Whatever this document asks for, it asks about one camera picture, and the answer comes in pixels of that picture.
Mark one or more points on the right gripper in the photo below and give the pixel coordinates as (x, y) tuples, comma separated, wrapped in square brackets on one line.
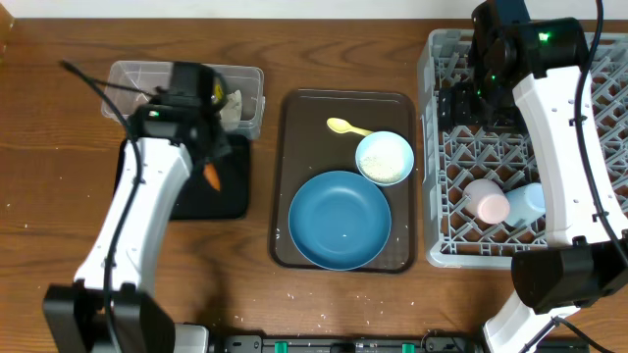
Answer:
[(454, 108)]

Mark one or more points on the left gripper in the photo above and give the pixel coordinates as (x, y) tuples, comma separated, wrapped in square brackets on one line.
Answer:
[(212, 148)]

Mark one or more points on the white paper ball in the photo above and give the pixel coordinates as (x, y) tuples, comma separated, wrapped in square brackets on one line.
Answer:
[(231, 113)]

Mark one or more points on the orange carrot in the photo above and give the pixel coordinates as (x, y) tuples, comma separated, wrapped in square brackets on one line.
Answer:
[(211, 175)]

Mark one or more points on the green snack wrapper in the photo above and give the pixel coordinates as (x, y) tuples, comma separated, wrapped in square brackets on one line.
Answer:
[(219, 95)]

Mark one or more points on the pink cup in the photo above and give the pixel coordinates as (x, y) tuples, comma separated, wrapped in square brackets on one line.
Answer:
[(487, 202)]

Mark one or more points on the light blue cup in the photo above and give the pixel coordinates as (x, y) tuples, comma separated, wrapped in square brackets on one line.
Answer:
[(526, 203)]

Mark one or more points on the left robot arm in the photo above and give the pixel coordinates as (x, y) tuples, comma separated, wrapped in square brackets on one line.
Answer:
[(110, 306)]

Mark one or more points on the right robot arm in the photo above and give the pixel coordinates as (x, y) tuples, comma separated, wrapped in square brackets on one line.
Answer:
[(535, 76)]

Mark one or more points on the grey dishwasher rack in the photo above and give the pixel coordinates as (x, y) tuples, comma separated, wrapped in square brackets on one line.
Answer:
[(453, 237)]

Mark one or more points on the black tray bin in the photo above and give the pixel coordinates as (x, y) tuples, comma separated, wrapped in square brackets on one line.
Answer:
[(199, 200)]

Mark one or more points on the brown serving tray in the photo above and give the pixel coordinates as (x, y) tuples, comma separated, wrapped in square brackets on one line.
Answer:
[(307, 147)]

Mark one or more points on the clear plastic bin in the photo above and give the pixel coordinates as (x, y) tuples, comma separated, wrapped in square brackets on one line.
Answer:
[(147, 75)]

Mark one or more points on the light blue rice bowl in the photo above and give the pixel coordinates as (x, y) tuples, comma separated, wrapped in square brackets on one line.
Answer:
[(385, 158)]

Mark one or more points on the yellow plastic spoon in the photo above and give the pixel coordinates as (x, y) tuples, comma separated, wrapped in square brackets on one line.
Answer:
[(342, 126)]

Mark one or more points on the dark blue plate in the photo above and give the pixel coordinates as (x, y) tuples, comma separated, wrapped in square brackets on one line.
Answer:
[(339, 220)]

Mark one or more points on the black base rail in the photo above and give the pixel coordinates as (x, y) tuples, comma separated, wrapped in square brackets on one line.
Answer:
[(256, 343)]

